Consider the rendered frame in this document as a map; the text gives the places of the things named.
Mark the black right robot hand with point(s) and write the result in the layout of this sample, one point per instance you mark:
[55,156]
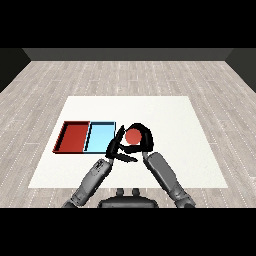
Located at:
[146,136]

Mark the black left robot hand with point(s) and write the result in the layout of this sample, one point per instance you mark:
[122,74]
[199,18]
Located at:
[114,146]

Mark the red can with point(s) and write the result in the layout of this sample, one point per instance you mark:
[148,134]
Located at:
[133,136]

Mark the light blue shallow open box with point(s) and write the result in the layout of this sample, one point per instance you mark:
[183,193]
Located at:
[100,137]

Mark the red shallow open box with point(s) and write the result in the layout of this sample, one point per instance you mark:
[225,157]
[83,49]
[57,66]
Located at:
[72,137]

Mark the dark grey robot body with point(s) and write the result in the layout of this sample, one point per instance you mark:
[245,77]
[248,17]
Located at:
[127,201]

